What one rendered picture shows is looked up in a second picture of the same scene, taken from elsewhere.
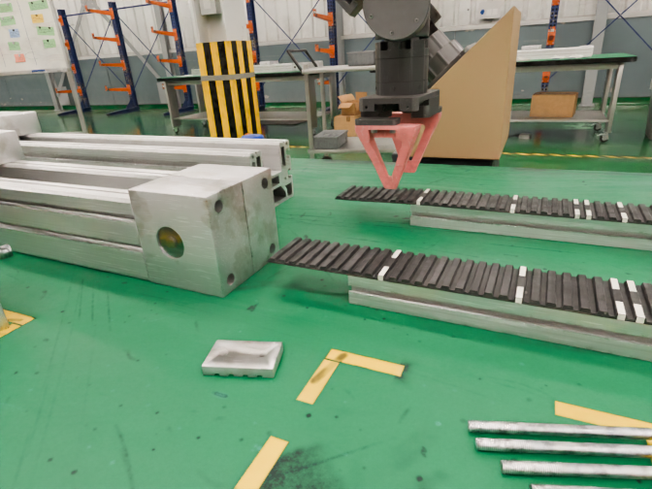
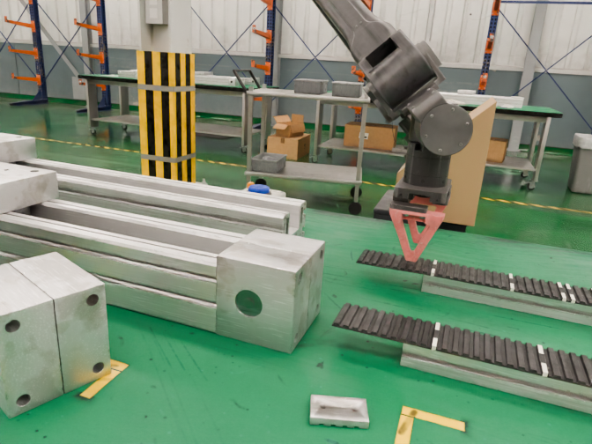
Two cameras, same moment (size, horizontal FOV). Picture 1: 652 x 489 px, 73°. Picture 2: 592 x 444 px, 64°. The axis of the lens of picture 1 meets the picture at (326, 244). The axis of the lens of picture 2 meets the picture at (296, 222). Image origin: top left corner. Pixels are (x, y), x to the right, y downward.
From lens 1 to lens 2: 0.20 m
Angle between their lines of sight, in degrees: 9
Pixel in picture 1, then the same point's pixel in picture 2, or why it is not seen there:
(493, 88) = (473, 166)
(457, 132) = not seen: hidden behind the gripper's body
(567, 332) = (578, 400)
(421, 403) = not seen: outside the picture
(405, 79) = (432, 174)
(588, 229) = (570, 309)
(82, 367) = (203, 413)
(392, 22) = (441, 143)
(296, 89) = (225, 101)
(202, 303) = (274, 358)
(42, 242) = not seen: hidden behind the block
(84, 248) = (151, 298)
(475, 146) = (454, 212)
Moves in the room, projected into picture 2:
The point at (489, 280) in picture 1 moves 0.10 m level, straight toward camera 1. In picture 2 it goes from (519, 356) to (538, 426)
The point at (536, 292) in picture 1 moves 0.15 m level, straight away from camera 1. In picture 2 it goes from (556, 368) to (543, 301)
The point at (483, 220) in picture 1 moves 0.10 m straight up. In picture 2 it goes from (484, 293) to (499, 223)
